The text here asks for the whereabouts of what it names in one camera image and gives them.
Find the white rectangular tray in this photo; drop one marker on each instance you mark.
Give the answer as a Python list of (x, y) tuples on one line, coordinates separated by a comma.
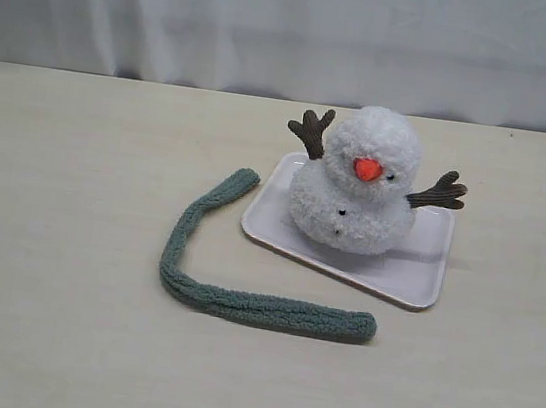
[(410, 276)]

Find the white backdrop curtain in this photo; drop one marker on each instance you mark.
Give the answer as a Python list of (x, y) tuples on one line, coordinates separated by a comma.
[(482, 61)]

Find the white plush snowman toy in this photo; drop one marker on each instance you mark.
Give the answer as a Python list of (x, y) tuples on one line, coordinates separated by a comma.
[(354, 192)]

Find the green fuzzy scarf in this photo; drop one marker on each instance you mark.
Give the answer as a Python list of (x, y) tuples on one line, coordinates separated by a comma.
[(261, 311)]

